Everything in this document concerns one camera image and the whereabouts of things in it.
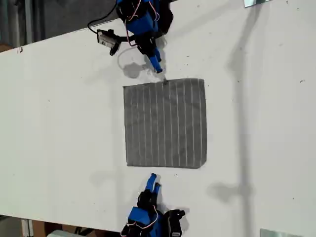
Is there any grey striped square towel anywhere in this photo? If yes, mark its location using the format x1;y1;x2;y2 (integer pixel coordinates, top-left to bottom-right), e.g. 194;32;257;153
122;78;208;169

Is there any white plastic container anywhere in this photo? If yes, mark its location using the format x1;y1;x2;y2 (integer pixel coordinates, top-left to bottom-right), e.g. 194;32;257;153
45;229;75;237

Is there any white table leg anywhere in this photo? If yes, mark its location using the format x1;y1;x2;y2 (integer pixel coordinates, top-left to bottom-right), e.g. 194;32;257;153
21;218;34;237

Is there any arm red white wire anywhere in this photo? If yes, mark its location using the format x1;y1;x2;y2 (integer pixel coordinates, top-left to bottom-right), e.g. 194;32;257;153
124;17;138;47
120;204;159;235

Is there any gripper camera stalk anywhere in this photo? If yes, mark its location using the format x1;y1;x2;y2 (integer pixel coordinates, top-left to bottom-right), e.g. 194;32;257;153
108;36;136;56
164;209;186;220

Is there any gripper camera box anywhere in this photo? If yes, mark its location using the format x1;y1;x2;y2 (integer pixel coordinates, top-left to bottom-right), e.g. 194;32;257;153
96;29;117;47
169;217;183;237

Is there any camera black cable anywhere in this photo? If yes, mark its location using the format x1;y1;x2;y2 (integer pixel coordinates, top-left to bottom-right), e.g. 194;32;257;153
87;2;124;34

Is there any grey metal post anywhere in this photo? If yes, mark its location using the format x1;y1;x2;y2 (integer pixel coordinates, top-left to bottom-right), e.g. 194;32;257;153
24;0;33;45

